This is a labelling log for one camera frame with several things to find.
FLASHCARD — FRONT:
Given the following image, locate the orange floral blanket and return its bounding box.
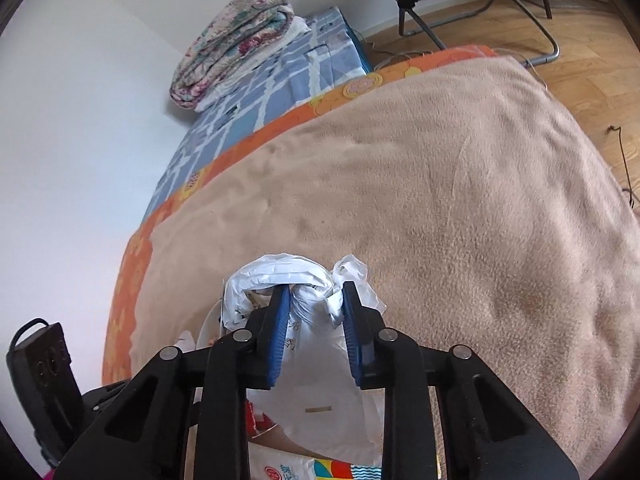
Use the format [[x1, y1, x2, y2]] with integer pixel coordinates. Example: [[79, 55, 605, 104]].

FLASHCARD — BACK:
[[101, 45, 501, 386]]

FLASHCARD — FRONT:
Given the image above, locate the colourful snack packet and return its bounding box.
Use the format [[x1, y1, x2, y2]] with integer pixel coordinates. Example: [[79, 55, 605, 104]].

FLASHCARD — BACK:
[[248, 442, 385, 480]]

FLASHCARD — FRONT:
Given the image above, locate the blue patterned bedsheet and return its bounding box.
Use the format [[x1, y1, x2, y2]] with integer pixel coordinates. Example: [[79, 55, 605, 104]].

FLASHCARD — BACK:
[[141, 6, 373, 223]]

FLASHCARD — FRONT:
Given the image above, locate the red and white wrapper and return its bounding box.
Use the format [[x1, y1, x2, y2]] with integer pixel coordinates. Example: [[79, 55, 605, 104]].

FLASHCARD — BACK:
[[244, 400, 282, 436]]

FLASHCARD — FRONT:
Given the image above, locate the dark string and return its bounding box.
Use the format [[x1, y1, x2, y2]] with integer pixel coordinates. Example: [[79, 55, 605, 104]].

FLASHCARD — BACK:
[[606, 125, 640, 208]]

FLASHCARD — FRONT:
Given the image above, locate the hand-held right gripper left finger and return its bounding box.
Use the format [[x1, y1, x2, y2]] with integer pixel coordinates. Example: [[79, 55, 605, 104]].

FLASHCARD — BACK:
[[52, 285, 292, 480]]

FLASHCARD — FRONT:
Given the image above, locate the beige fleece blanket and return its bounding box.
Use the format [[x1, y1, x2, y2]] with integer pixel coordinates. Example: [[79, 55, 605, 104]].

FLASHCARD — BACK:
[[127, 55, 636, 480]]

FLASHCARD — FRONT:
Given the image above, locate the white plastic bag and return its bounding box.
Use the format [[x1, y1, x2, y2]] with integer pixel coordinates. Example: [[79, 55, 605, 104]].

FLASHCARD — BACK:
[[190, 302, 388, 480]]

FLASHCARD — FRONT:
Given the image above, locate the folded floral quilt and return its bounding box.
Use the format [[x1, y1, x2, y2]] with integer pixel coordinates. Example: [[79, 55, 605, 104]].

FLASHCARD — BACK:
[[170, 0, 296, 110]]

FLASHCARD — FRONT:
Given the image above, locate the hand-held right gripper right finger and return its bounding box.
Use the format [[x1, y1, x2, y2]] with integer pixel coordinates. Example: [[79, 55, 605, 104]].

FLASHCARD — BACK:
[[341, 281, 581, 480]]

